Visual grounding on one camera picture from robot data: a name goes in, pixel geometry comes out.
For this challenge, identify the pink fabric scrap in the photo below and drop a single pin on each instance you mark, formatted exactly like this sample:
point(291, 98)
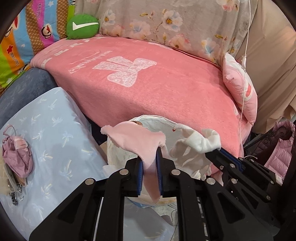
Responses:
point(137, 139)

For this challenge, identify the grey floral bedsheet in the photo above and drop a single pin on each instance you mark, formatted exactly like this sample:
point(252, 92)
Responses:
point(203, 28)

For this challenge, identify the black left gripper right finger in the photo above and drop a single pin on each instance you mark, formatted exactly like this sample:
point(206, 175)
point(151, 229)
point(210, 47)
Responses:
point(206, 210)

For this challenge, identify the white cloth rag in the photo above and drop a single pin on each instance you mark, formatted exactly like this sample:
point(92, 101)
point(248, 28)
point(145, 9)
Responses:
point(189, 151)

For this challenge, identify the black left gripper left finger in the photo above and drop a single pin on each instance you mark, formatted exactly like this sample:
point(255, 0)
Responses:
point(95, 209)

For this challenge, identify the leopard print scrunchie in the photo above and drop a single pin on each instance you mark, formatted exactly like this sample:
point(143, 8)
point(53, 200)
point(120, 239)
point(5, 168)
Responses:
point(16, 194)

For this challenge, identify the pink puffer jacket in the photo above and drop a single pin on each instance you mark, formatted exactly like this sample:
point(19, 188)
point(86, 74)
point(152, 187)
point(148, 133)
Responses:
point(280, 158)

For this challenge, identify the beige tulle with pearls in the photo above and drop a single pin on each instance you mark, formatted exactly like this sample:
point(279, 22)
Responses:
point(4, 186)

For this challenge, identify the dark blue cushion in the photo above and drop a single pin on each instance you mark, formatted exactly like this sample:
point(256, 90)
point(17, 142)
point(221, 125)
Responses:
point(26, 88)

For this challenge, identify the colourful monkey cartoon quilt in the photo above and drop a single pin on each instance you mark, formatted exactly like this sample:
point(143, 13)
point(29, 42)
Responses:
point(38, 25)

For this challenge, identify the small pink pillow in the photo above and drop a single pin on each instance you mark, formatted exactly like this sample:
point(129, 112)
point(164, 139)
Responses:
point(239, 84)

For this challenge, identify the green plush with swoosh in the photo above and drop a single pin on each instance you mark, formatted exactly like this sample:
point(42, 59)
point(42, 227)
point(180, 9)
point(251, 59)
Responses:
point(82, 27)

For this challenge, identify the pink towel blanket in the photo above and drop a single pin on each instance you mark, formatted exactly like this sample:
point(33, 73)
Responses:
point(117, 79)

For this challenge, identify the purple face mask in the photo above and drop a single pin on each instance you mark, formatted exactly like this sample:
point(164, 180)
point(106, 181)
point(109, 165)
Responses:
point(17, 153)

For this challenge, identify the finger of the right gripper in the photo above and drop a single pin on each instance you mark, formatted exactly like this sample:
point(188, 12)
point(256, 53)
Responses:
point(258, 207)

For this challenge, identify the light blue palm-print pillow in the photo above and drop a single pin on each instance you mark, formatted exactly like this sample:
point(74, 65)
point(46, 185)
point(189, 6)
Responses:
point(64, 155)

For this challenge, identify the white trash bag bin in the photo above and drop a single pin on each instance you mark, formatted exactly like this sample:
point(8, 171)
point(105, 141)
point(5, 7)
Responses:
point(118, 157)

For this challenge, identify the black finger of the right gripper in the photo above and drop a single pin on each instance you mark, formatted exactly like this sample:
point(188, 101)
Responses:
point(248, 171)

